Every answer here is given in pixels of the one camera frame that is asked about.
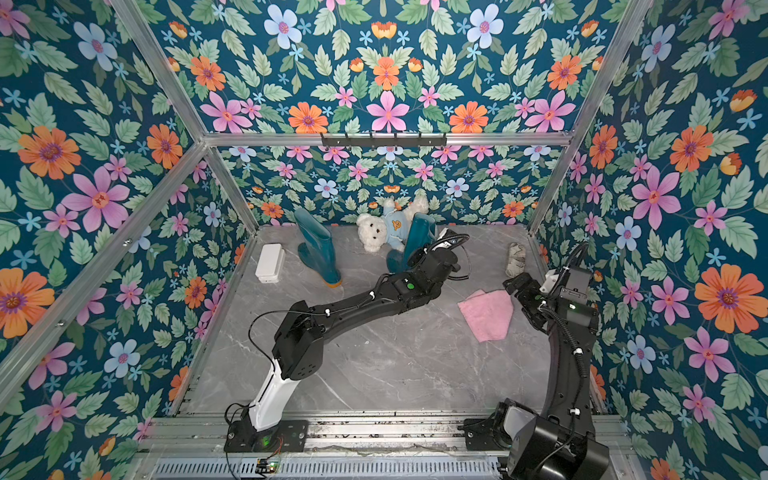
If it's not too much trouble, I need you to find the white ventilated cable duct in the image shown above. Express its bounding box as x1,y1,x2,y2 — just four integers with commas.
151,457,501,479

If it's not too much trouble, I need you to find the black hook rail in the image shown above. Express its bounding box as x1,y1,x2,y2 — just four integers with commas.
320,133,448,148

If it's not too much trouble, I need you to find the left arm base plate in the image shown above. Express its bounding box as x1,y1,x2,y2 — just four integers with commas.
223,418,309,454

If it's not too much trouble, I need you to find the grey white crumpled rag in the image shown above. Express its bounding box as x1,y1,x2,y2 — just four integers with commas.
505,242,526,278

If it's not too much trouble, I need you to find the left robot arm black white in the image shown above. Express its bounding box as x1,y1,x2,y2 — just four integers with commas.
243,229,469,433

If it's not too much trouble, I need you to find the white rectangular box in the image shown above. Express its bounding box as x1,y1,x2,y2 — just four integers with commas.
255,243,285,284

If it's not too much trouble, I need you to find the green rubber boot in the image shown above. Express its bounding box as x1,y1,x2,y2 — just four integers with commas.
386,213,437,274
294,208,342,288

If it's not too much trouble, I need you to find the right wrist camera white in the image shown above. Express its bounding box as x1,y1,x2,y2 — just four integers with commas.
539,269,562,295

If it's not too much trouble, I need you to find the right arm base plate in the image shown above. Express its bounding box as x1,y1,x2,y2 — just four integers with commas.
458,417,512,451

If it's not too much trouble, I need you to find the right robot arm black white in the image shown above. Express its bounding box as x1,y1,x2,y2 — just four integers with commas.
504,267,610,479

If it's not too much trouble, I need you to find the white teddy bear blue shirt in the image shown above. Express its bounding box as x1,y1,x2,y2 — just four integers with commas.
356,193,429,253

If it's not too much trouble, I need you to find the pink cloth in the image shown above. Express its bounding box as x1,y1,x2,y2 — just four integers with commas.
458,290,514,342

